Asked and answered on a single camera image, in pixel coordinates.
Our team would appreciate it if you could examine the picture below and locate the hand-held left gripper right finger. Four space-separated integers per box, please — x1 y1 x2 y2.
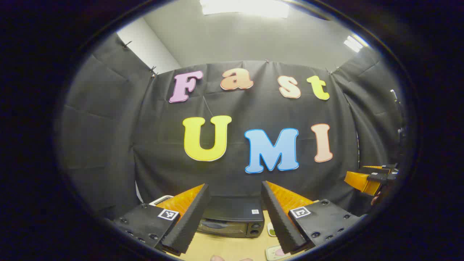
261 181 363 254

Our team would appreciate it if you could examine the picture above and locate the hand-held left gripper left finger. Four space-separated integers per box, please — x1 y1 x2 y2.
112 183 211 255

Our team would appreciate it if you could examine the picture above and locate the square food plate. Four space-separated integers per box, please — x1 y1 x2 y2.
265 245 292 261

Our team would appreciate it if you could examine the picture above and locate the black electric oven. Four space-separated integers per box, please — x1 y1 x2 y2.
198 196 265 239

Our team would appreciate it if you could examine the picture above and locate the black backdrop cloth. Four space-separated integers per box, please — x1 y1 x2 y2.
60 33 408 221

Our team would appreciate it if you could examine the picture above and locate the ceiling light panel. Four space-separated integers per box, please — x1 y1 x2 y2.
344 34 369 53

